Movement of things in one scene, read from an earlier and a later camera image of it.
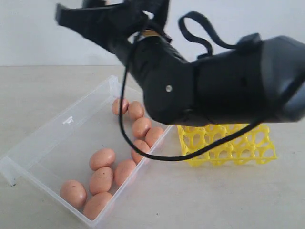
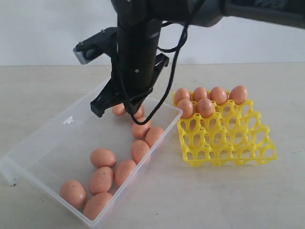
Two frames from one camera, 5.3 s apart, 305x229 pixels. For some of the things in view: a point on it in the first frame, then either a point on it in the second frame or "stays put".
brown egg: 115,106 stays put
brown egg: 101,180 stays put
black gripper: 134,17 -> 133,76
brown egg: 140,127 stays put
